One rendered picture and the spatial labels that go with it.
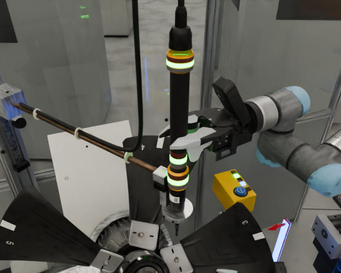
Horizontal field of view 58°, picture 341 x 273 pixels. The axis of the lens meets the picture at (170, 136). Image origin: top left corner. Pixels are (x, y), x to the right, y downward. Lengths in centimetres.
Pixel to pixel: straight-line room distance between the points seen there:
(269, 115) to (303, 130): 132
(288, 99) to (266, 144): 12
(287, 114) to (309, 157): 10
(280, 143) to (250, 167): 116
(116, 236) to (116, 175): 21
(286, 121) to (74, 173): 64
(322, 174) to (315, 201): 218
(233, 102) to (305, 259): 197
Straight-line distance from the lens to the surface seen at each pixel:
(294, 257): 245
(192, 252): 87
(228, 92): 57
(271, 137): 75
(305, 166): 71
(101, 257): 81
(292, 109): 72
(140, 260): 77
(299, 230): 261
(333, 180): 69
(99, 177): 102
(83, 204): 102
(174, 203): 67
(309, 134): 204
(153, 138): 84
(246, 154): 181
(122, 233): 92
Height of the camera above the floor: 190
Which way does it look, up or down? 35 degrees down
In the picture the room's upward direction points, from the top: straight up
